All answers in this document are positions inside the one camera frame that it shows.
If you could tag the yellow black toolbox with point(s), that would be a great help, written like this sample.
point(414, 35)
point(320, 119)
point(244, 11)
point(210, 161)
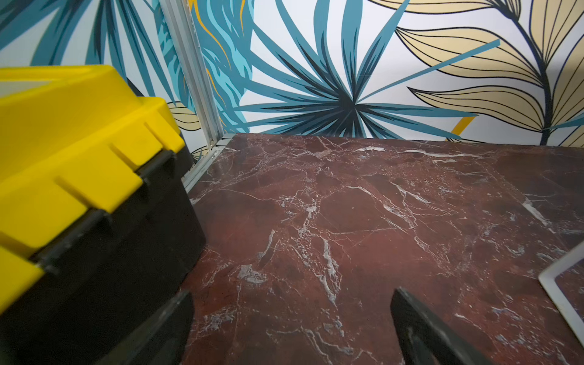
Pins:
point(97, 229)

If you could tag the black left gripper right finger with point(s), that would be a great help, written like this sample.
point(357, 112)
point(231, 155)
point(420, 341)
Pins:
point(424, 338)

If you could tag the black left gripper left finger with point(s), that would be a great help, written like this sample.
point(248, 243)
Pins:
point(161, 339)

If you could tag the aluminium corner post left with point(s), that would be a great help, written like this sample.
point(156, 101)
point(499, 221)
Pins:
point(183, 32)

